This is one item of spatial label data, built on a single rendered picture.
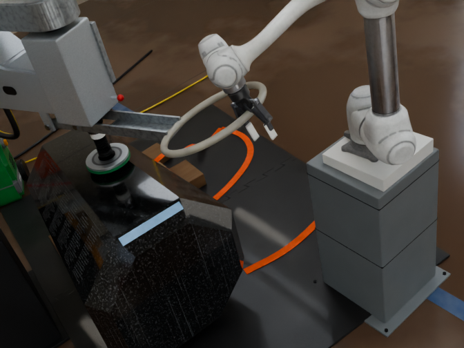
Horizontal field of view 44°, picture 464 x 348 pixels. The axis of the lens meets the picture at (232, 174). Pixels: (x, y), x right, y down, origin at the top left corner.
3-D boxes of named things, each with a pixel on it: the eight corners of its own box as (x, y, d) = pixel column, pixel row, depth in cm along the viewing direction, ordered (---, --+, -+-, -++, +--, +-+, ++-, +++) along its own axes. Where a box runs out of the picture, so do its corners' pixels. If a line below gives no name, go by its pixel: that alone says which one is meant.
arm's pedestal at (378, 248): (371, 231, 319) (363, 111, 271) (450, 275, 285) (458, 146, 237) (309, 284, 298) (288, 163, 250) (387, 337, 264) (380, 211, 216)
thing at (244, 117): (141, 168, 227) (137, 163, 226) (199, 103, 259) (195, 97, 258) (234, 145, 196) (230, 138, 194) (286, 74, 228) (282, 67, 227)
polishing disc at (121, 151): (124, 139, 285) (123, 137, 284) (132, 161, 268) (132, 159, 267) (83, 154, 281) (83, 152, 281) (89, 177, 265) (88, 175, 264)
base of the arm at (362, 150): (358, 126, 253) (357, 115, 250) (401, 139, 238) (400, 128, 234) (332, 148, 245) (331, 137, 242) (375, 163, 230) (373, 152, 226)
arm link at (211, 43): (214, 79, 208) (217, 88, 196) (192, 42, 202) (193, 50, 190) (239, 63, 207) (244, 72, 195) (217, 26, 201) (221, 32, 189)
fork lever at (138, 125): (43, 131, 267) (39, 123, 264) (68, 109, 280) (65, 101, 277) (164, 147, 236) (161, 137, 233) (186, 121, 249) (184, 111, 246)
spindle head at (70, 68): (34, 126, 265) (-8, 38, 239) (63, 101, 280) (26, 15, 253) (94, 133, 249) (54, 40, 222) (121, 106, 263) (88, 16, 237)
